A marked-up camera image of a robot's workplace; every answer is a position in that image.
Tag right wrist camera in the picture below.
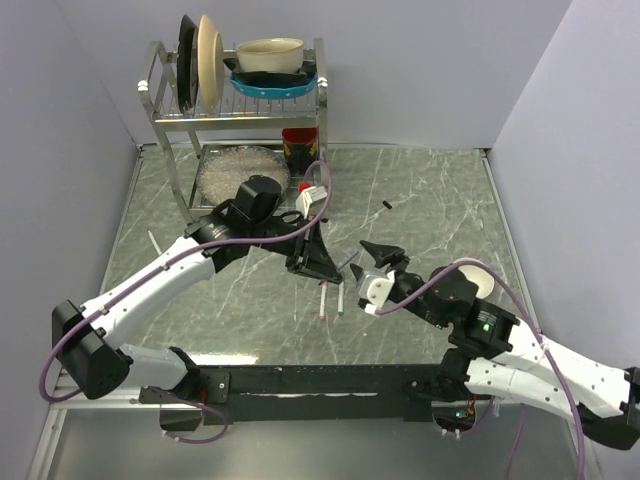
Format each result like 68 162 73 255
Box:
357 270 395 316

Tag green white marker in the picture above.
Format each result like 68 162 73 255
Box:
337 282 345 316

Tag black plate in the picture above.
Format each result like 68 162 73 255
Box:
176 15 199 113

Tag black dish under bowl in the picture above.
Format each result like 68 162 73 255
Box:
223 58 317 88

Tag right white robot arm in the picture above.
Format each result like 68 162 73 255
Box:
351 241 639 451

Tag speckled glass plate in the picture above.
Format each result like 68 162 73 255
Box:
196 145 291 206

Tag beige plate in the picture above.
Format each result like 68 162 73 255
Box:
197 15 225 115

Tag black base beam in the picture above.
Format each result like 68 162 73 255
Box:
137 364 496 432

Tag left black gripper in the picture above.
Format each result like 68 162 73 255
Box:
250 214 342 284

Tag white red small bowl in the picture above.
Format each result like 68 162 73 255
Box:
455 257 495 299

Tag red white marker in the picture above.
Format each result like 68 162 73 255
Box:
319 281 328 321

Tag steel dish rack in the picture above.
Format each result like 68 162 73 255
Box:
137 38 329 221

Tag blue dotted dish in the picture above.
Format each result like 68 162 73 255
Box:
230 75 318 100

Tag black tipped white marker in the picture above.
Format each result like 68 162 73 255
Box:
147 229 162 256

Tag aluminium frame rail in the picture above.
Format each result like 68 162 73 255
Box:
49 362 580 414

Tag purple pen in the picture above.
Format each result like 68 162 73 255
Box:
336 249 359 271

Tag red black cup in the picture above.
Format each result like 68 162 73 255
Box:
282 127 319 175

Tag cream bowl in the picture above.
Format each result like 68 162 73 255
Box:
236 38 304 74

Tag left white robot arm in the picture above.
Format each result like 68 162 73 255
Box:
51 175 341 402

